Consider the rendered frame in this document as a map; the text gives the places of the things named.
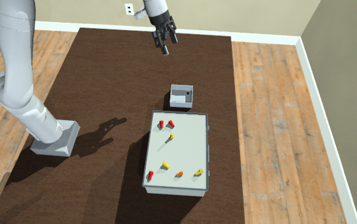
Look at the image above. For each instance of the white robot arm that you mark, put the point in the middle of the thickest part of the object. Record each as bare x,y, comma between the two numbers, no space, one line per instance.
17,28

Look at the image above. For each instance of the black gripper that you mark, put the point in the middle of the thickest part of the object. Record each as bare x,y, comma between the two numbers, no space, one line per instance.
163,23

